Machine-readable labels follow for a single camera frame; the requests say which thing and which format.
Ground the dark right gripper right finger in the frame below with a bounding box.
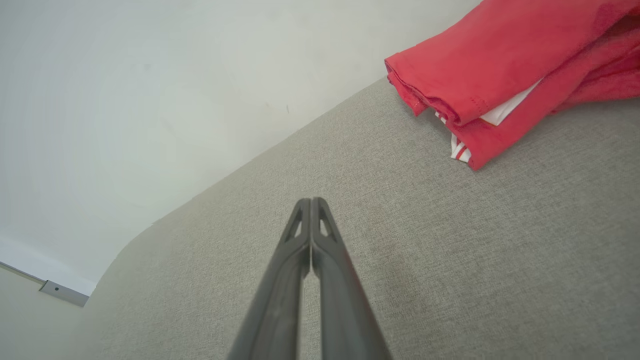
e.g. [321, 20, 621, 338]
[311, 197, 394, 360]

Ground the grey metal wall bracket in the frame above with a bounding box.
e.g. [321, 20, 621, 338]
[39, 279, 91, 308]

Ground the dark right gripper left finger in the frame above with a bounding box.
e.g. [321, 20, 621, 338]
[227, 197, 312, 360]

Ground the red shorts white waistband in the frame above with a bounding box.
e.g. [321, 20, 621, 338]
[434, 10, 640, 171]

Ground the grey fabric sofa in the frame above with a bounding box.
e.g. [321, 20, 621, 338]
[65, 75, 640, 360]

